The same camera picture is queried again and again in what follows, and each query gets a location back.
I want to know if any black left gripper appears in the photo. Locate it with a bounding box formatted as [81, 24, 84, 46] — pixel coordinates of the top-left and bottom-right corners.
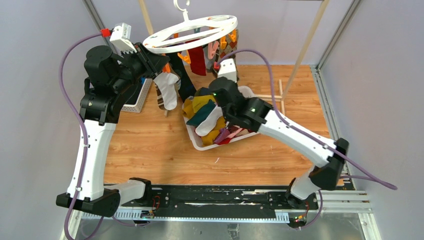
[111, 41, 169, 94]

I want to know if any white black striped sock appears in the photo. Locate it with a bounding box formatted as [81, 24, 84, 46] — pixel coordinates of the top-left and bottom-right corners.
[153, 72, 179, 111]

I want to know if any brown white striped sock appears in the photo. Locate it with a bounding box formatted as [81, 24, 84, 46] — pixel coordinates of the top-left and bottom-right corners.
[154, 83, 166, 111]

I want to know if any white round clip hanger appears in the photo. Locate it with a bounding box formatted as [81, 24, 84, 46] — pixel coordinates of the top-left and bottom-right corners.
[142, 0, 238, 54]

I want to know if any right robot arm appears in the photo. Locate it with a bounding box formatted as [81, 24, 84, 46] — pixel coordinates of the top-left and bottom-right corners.
[208, 77, 349, 209]

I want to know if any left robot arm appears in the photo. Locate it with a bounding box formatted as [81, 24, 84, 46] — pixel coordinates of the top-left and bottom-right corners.
[55, 43, 170, 217]

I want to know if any small white perforated basket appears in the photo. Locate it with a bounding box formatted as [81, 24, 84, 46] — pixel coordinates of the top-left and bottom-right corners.
[121, 78, 153, 113]

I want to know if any red hanging sock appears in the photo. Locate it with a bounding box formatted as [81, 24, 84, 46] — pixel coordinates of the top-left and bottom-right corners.
[187, 46, 207, 76]

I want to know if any mustard yellow sock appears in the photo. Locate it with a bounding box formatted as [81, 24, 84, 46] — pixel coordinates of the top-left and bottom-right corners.
[182, 95, 216, 119]

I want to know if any dark teal sock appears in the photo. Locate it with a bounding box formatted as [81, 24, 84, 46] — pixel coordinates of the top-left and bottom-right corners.
[183, 100, 216, 127]

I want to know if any argyle brown hanging sock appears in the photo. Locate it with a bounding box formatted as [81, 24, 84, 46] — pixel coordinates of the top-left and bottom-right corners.
[204, 29, 239, 77]

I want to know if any purple sock in basket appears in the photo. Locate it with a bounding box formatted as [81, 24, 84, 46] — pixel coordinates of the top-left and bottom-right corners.
[214, 128, 231, 144]

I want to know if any white sock basket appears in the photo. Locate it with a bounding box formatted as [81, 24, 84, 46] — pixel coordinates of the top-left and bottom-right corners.
[185, 85, 259, 151]

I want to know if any red sock in basket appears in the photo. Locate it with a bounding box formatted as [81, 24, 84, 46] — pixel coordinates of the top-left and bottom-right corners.
[215, 132, 244, 145]

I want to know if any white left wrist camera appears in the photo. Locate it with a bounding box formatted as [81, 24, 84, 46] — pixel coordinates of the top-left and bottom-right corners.
[109, 22, 136, 54]

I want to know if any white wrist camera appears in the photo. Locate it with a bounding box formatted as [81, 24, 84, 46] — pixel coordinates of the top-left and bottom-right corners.
[109, 22, 136, 54]
[217, 58, 238, 83]

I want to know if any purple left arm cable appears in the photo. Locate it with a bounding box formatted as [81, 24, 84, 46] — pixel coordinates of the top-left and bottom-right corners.
[58, 32, 147, 240]

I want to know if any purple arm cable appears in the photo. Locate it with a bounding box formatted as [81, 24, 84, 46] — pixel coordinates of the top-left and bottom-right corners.
[58, 32, 147, 240]
[218, 49, 398, 230]

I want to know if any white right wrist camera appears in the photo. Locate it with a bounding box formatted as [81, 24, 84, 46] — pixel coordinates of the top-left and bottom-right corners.
[217, 58, 238, 83]

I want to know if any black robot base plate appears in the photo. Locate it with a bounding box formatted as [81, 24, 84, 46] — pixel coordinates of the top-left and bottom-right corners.
[123, 185, 319, 221]

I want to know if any wooden hanger stand frame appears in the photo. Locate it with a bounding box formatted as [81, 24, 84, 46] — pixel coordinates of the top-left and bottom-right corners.
[139, 0, 330, 104]

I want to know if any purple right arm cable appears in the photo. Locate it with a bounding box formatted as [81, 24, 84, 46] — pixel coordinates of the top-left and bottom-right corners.
[218, 49, 398, 230]

